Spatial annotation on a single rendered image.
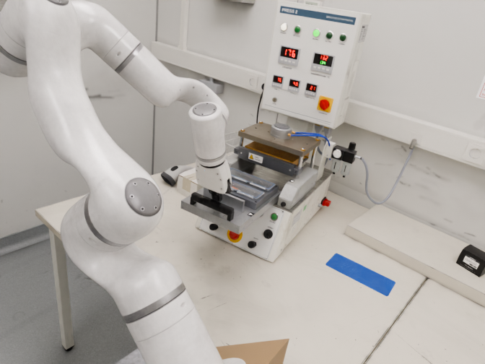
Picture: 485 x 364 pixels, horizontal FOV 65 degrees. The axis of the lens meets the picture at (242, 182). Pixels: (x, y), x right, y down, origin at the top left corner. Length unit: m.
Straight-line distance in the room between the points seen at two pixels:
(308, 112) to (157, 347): 1.11
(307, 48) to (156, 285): 1.11
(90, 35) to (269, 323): 0.87
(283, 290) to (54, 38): 0.94
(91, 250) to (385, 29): 1.44
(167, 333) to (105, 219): 0.22
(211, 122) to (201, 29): 1.52
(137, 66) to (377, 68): 1.14
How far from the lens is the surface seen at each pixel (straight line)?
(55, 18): 0.78
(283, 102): 1.60
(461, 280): 1.56
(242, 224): 1.14
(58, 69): 0.78
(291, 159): 1.42
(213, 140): 0.99
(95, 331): 2.15
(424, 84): 1.73
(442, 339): 1.35
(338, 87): 1.51
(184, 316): 0.71
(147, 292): 0.69
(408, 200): 1.84
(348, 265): 1.47
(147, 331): 0.70
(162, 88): 0.95
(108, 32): 0.94
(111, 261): 0.75
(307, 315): 1.22
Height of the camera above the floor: 1.59
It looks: 26 degrees down
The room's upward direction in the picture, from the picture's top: 8 degrees clockwise
